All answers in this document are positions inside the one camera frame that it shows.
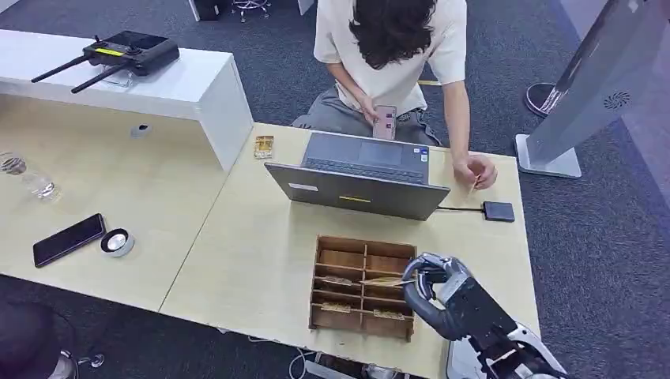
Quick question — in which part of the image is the wooden compartment box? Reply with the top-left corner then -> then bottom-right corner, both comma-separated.
308,235 -> 418,343

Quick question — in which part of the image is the white cable under desk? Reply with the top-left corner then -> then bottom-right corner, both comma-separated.
288,347 -> 316,379

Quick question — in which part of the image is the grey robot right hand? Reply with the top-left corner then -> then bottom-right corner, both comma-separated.
401,253 -> 519,351

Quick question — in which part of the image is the grey laptop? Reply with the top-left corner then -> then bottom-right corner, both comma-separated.
264,130 -> 451,222

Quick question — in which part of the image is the dark rounded object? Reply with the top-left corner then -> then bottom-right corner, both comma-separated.
0,300 -> 80,379

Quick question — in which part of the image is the stack of yellow cards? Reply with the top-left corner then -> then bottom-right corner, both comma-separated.
254,135 -> 275,160

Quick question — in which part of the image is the black smartphone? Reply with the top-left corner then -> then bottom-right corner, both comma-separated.
32,212 -> 107,268

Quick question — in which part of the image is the silver kiosk screen stand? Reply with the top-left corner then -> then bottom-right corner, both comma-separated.
515,0 -> 670,179

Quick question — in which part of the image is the black box on floor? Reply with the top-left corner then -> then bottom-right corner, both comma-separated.
194,0 -> 229,22

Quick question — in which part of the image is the chrome stool base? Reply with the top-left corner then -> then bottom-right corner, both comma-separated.
231,0 -> 272,24

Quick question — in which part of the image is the person's right hand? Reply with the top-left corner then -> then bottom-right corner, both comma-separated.
358,94 -> 384,128

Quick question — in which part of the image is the white desk riser shelf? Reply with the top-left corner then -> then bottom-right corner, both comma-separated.
0,28 -> 255,173

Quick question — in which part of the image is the black external drive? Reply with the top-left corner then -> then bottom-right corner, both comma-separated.
482,201 -> 516,224

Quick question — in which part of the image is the black remote controller with antennas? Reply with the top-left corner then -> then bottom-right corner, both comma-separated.
30,30 -> 181,96

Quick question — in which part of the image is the pink smartphone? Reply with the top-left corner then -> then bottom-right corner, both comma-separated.
372,105 -> 397,141

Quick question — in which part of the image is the clear plastic bottle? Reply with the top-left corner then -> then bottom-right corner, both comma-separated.
0,152 -> 62,204

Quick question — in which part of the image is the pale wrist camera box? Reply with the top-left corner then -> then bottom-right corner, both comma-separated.
446,337 -> 485,379

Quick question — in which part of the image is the person's left hand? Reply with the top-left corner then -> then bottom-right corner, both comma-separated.
452,152 -> 499,191

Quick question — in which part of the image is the person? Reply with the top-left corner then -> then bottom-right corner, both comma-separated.
291,0 -> 499,192

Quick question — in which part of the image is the black round stand base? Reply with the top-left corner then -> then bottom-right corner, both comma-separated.
525,81 -> 559,118

